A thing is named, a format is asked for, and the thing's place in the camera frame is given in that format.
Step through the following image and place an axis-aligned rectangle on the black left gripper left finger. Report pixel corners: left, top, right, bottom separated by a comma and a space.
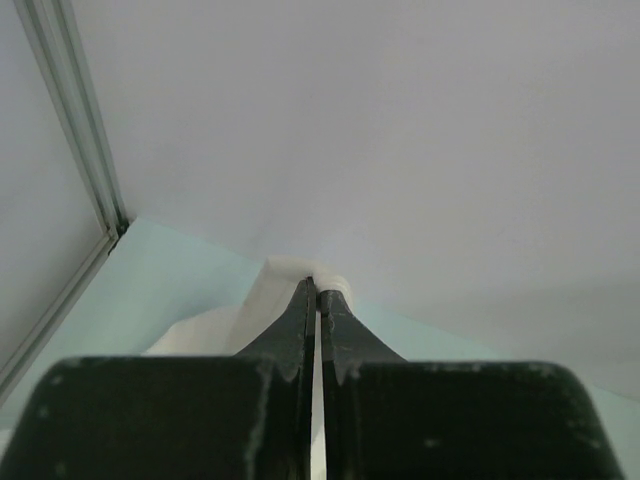
1, 279, 316, 479

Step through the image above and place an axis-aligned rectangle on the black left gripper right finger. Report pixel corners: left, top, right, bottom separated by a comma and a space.
320, 291, 623, 479

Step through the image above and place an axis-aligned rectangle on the white t shirt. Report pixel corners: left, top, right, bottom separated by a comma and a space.
139, 254, 357, 480

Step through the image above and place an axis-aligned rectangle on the left aluminium corner post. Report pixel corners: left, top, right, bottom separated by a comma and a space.
14, 1, 130, 244

